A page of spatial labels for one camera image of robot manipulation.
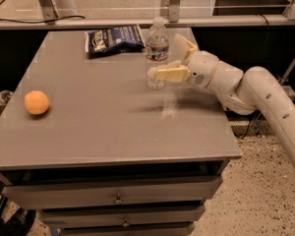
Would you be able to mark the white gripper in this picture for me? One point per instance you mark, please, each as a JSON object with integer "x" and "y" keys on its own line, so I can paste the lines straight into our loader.
{"x": 201, "y": 70}

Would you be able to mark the clear plastic water bottle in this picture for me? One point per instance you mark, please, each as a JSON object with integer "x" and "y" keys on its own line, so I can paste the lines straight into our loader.
{"x": 157, "y": 44}

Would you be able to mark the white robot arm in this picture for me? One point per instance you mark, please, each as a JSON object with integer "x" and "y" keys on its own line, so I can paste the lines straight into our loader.
{"x": 242, "y": 92}

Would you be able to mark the blue snack bag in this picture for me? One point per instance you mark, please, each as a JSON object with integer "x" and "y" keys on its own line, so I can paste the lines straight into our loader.
{"x": 114, "y": 40}

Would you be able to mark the grey drawer cabinet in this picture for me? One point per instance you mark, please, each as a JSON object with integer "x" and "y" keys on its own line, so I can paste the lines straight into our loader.
{"x": 111, "y": 156}

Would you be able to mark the orange ball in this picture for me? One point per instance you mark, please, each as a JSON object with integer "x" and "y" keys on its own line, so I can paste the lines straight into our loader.
{"x": 36, "y": 102}

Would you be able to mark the black object on floor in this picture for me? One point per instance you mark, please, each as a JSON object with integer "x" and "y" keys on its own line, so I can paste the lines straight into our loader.
{"x": 19, "y": 224}

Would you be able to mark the metal frame rail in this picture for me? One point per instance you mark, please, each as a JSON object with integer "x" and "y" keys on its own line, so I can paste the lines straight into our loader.
{"x": 201, "y": 22}

